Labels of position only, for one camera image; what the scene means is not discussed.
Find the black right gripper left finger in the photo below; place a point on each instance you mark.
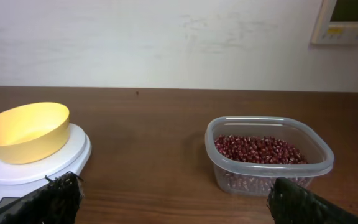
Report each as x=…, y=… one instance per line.
x=57, y=202

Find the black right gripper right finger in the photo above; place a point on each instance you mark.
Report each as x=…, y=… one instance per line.
x=290, y=203

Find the yellow plastic bowl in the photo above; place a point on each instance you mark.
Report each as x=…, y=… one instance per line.
x=32, y=132

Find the white digital kitchen scale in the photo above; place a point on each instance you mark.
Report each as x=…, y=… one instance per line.
x=18, y=180

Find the clear plastic container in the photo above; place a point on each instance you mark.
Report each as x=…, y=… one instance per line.
x=244, y=178

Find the red beans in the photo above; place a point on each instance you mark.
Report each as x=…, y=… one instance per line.
x=259, y=150

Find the white wall control panel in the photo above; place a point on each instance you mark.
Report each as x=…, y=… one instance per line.
x=337, y=23

